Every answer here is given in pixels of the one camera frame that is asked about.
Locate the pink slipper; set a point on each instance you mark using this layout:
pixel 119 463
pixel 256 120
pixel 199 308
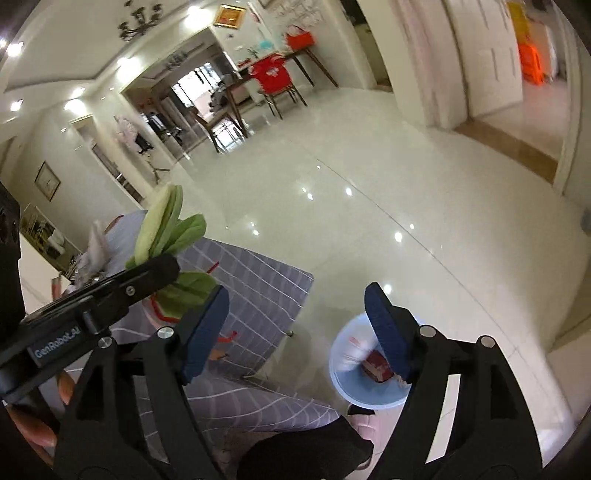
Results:
pixel 362 422

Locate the red packet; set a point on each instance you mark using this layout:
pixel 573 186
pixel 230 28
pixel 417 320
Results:
pixel 376 364

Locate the decor shelf with plants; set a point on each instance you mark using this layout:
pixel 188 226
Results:
pixel 46 235

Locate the red shirt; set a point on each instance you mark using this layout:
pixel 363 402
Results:
pixel 272 74

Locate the person's left hand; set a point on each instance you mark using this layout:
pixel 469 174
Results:
pixel 30 429

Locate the framed wall picture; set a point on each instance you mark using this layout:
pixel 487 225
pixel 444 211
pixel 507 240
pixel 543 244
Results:
pixel 47 181

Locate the crumpled white tissue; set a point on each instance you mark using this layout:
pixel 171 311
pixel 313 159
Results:
pixel 97 249

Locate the row of wall certificates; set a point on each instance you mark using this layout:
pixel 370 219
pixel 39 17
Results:
pixel 295 10

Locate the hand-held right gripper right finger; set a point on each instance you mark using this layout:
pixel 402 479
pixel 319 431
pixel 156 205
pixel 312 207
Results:
pixel 385 332

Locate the red gold wall decoration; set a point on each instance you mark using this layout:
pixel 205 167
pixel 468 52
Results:
pixel 230 16

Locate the grey checked tablecloth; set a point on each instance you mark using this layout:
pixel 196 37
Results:
pixel 258 286

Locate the wooden chair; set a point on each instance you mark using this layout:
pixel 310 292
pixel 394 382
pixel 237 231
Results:
pixel 217 122
pixel 277 96

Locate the wooden dining table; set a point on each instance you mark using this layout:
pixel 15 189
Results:
pixel 240 82

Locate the white plastic wrapper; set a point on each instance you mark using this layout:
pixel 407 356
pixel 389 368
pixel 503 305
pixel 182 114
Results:
pixel 353 350

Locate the white door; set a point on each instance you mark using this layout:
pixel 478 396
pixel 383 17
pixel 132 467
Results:
pixel 489 60

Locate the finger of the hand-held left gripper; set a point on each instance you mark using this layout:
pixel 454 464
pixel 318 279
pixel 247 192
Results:
pixel 143 279

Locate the wooden tripod stand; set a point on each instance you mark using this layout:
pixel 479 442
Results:
pixel 160 171

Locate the blue plastic bin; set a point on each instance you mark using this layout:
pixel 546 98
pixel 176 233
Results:
pixel 355 387

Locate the green leafy vegetable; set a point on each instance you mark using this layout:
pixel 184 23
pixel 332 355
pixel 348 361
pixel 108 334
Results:
pixel 157 221

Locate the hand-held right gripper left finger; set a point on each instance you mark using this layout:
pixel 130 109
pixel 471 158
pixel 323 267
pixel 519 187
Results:
pixel 207 332

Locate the person's black trouser leg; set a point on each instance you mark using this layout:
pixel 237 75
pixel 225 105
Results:
pixel 300 447

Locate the dark chandelier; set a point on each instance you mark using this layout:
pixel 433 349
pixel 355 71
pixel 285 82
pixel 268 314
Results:
pixel 138 23

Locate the ceiling lamp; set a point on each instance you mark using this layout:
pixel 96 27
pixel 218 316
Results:
pixel 177 59

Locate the hanging pink white clothes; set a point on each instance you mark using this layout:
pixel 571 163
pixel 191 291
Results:
pixel 127 134

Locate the teal table ornament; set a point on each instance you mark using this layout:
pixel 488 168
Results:
pixel 265 45

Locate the red bag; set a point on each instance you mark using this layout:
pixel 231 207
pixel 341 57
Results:
pixel 300 40

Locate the orange plastic object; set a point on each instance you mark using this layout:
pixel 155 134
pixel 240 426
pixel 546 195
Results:
pixel 531 64

